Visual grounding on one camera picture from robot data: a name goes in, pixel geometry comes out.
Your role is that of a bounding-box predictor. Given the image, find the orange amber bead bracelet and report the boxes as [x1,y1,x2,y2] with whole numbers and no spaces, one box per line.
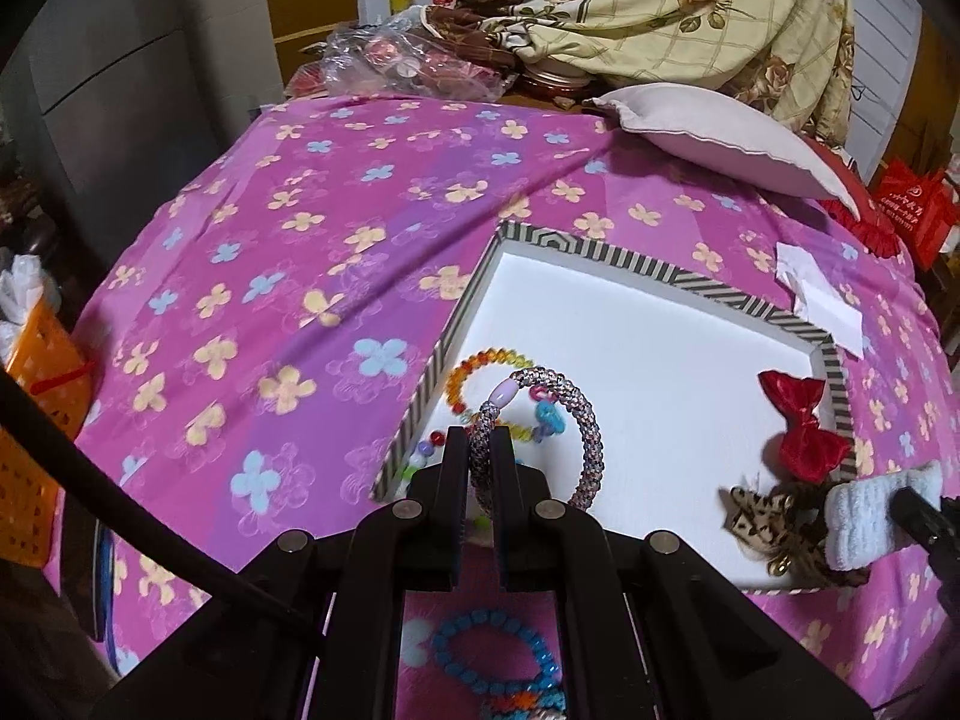
[442,346,536,415]

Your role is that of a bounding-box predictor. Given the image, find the multicolour bead bracelet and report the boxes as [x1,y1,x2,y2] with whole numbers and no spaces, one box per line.
[406,385,568,481]

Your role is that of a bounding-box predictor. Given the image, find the white paper sheet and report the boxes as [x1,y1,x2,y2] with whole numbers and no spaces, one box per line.
[775,242,864,359]

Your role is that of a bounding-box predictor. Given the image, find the striped tray white inside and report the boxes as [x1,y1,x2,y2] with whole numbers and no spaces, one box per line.
[370,221,853,595]

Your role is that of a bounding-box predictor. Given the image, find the purple floral bedsheet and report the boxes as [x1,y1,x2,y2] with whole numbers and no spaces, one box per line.
[76,96,958,717]

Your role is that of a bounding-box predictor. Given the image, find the pink crystal bangle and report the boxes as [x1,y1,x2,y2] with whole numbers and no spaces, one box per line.
[467,366,605,515]

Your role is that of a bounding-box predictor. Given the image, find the leopard print bow hair tie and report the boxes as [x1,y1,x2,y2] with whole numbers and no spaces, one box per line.
[727,481,872,590]

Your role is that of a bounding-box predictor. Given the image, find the cream floral quilt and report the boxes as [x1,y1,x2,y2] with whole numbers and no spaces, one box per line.
[423,0,854,145]

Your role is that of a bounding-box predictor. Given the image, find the blue bead bracelet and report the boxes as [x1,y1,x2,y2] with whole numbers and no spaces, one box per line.
[429,608,568,714]

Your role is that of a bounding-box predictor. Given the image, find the pale pink pillow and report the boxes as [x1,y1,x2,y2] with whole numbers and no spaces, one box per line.
[589,83,859,215]

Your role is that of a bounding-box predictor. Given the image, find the clear plastic bag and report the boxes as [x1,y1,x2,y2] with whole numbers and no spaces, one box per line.
[319,16,519,103]

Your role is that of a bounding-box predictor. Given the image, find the grey refrigerator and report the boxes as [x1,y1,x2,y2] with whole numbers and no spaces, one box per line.
[2,0,217,265]

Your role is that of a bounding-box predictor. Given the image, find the white fluffy hair tie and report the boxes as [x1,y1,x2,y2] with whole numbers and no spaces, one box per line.
[823,460,946,572]

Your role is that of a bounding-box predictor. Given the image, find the red gift bag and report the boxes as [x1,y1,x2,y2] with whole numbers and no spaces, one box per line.
[872,158,958,271]

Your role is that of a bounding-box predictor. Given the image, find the red cushion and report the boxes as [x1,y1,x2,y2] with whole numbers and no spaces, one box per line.
[804,137,901,259]

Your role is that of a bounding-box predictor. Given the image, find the orange plastic basket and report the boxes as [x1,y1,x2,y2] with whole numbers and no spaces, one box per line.
[2,299,93,569]

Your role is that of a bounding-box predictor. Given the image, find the red satin bow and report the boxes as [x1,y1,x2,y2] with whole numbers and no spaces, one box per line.
[758,371,853,484]

